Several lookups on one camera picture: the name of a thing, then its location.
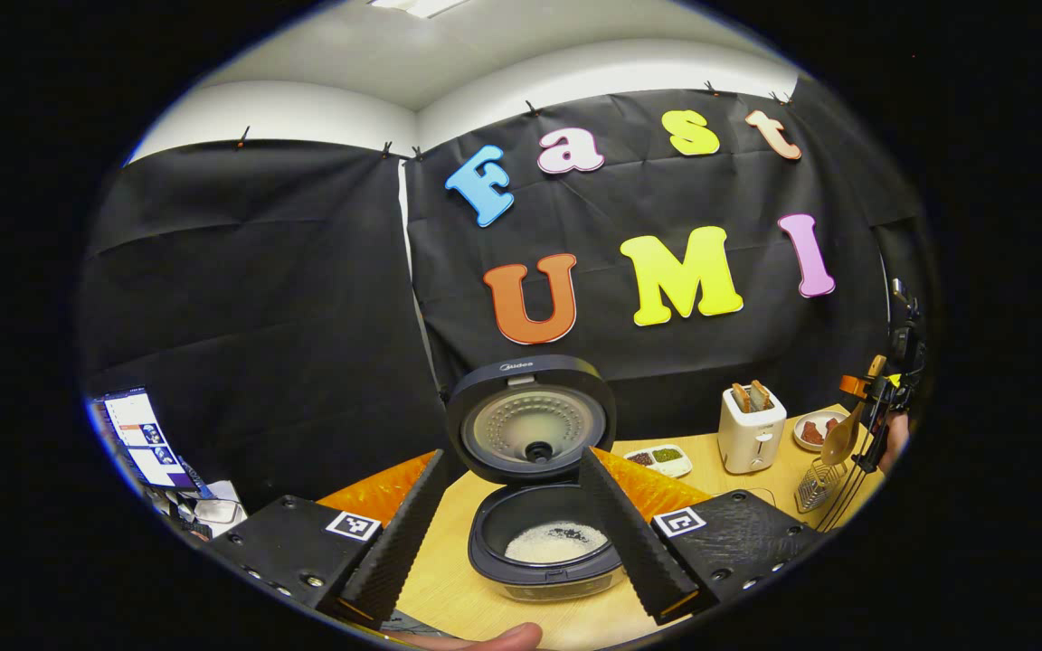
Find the white divided bean dish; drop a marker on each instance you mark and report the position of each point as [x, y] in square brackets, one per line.
[661, 459]

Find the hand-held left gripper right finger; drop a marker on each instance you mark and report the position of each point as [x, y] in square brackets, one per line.
[629, 533]

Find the black backdrop cloth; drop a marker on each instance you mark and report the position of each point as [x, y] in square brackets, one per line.
[286, 289]

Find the white round plate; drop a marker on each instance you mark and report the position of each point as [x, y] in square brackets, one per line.
[800, 443]

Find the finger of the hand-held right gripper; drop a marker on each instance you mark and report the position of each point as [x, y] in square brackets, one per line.
[878, 425]

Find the white toaster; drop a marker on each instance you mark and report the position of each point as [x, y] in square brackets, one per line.
[750, 443]

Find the wooden spoon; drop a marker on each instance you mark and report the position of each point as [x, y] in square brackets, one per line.
[839, 441]

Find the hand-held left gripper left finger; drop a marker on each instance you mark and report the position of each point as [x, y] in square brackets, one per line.
[403, 542]

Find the dark grey rice cooker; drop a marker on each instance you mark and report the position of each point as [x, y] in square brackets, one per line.
[530, 425]

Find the ceiling light panel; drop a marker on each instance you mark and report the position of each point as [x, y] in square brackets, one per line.
[417, 7]

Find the white rice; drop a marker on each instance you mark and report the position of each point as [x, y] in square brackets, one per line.
[548, 545]

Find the toast slice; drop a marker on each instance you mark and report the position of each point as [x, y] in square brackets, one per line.
[761, 394]
[741, 398]

